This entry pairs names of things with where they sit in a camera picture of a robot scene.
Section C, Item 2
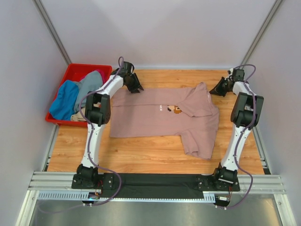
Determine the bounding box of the pink printed t shirt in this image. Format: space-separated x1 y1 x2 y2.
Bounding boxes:
110 82 219 160

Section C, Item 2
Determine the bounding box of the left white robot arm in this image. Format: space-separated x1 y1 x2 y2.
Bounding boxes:
71 57 143 189

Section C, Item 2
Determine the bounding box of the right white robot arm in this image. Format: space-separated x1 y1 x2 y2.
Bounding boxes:
194 65 264 192

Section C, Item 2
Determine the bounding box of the grey-blue t shirt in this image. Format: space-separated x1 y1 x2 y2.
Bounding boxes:
74 71 103 113

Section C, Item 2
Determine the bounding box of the red plastic bin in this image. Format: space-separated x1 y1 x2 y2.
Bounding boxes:
45 63 112 127

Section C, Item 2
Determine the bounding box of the blue t shirt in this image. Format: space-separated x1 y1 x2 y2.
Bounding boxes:
49 80 79 121

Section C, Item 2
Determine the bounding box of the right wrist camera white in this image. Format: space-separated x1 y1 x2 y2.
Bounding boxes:
227 68 234 78

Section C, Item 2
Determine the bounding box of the right frame post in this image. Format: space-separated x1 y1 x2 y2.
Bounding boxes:
240 0 285 68

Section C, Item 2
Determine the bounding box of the frame post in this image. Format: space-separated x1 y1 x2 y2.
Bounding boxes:
33 0 71 65
240 0 285 68

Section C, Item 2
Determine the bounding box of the left frame post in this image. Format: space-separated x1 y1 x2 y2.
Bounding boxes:
33 0 71 65

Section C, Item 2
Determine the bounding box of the aluminium mounting rail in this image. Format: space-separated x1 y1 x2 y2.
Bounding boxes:
29 172 286 203

